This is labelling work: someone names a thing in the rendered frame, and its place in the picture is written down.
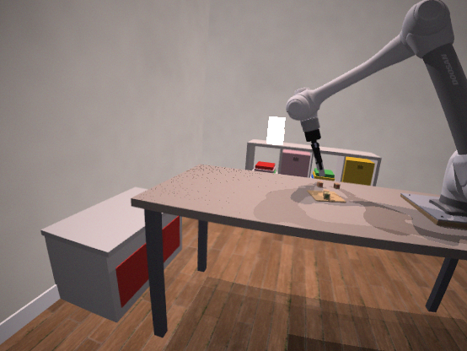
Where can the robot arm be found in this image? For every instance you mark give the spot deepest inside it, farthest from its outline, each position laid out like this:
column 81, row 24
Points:
column 427, row 30

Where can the tan square mat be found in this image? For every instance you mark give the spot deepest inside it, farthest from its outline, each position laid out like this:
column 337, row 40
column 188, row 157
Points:
column 318, row 196

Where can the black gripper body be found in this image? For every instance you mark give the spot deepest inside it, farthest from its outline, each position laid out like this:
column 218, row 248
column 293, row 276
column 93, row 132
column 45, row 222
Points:
column 312, row 136

